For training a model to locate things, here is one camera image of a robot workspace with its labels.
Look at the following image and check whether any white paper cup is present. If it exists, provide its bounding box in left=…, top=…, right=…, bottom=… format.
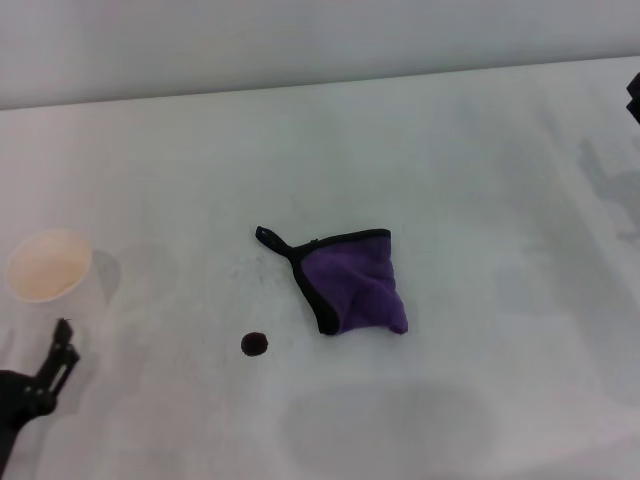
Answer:
left=5, top=228, right=109, bottom=334

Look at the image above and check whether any black water stain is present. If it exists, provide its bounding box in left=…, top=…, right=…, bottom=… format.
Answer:
left=240, top=331, right=270, bottom=358

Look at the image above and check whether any purple rag with black trim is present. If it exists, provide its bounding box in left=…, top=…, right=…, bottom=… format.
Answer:
left=254, top=225, right=410, bottom=337

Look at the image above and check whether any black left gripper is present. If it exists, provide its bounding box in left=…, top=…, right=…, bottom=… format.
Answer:
left=0, top=317, right=82, bottom=451

